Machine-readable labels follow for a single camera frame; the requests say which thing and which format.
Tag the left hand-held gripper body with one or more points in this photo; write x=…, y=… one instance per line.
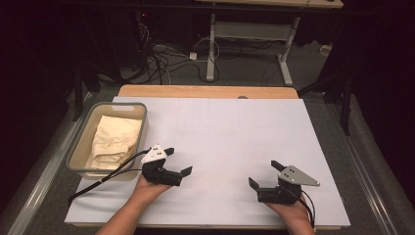
x=156, y=169

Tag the white-framed desk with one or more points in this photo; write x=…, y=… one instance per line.
x=211, y=49

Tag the metal floor rail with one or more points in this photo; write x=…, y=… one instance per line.
x=42, y=182
x=365, y=176

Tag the black stand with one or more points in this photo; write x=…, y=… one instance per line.
x=345, y=111
x=77, y=94

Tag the beige plastic storage bin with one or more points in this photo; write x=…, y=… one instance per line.
x=84, y=143

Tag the person's left hand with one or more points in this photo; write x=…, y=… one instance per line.
x=148, y=192

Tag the cream garment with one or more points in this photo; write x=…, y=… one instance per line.
x=114, y=140

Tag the grey table grommet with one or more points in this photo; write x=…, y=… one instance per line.
x=242, y=97

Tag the white power adapter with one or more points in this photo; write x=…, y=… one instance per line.
x=193, y=56

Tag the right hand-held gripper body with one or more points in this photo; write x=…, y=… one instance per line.
x=293, y=178

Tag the person's right hand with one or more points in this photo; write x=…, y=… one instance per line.
x=290, y=210

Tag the wooden table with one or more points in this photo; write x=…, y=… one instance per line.
x=195, y=91

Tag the white table mat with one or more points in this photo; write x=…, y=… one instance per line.
x=228, y=130

